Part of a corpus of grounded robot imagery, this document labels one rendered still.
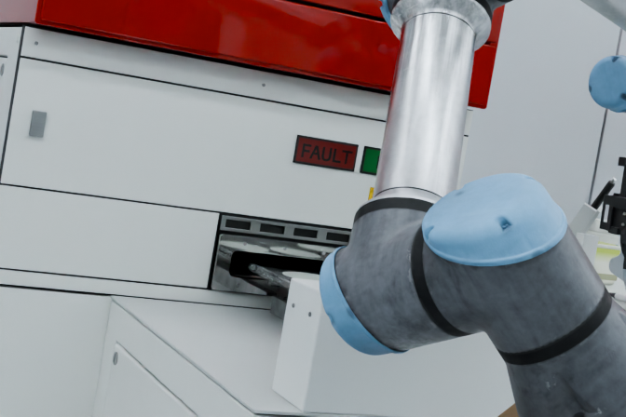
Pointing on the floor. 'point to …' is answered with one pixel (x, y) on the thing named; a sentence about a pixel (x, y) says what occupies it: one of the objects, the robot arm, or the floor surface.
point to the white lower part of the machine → (50, 351)
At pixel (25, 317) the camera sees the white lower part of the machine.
